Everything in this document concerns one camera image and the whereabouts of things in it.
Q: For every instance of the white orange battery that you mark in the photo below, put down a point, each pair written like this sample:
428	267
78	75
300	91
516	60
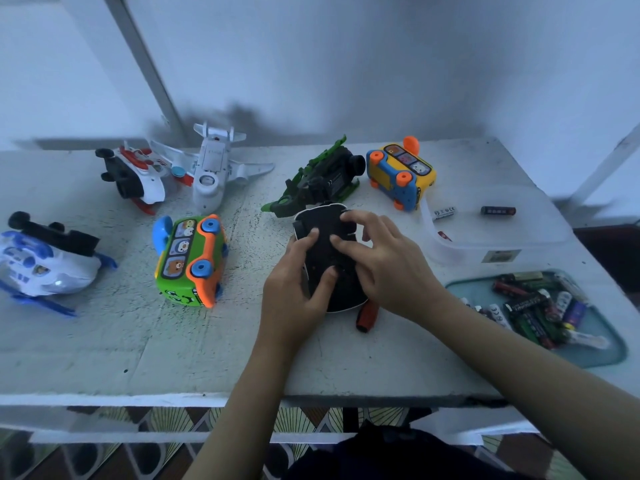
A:
444	213

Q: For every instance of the white toy airplane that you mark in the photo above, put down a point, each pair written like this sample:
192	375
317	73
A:
210	170

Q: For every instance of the dark brown storage box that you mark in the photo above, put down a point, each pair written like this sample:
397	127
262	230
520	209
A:
615	255

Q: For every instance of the red screwdriver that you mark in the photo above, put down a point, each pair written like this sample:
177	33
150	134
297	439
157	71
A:
367	317

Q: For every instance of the clear plastic container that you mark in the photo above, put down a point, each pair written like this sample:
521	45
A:
520	240

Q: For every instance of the pile of batteries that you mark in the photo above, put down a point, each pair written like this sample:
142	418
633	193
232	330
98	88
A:
535	310

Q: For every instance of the yellow orange toy car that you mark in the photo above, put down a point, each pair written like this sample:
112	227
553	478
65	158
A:
400	175

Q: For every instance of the person's right forearm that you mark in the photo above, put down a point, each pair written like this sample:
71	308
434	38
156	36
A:
540	385

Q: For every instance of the dark green toy helicopter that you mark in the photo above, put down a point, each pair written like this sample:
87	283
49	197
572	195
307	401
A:
320	180

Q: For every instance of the person's dark trousers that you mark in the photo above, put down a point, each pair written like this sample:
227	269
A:
400	460

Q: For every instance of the teal container lid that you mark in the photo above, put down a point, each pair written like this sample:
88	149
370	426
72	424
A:
610	350

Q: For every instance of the black red battery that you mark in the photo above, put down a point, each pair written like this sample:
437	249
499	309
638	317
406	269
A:
497	210

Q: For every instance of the person's left forearm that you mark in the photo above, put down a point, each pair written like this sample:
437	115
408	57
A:
240	420

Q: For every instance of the person's right hand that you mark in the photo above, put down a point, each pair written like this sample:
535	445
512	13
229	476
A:
395	270

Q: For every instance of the red white toy vehicle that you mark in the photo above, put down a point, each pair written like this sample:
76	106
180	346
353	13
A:
135	175

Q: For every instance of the person's left hand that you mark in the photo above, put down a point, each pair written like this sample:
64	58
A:
290	305

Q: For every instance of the black white toy car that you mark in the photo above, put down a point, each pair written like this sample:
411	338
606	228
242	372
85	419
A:
325	260

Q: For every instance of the green orange toy car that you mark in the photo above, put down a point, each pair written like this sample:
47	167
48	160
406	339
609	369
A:
185	265

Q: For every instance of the white blue toy vehicle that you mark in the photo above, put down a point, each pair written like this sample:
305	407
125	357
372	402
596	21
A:
45	265

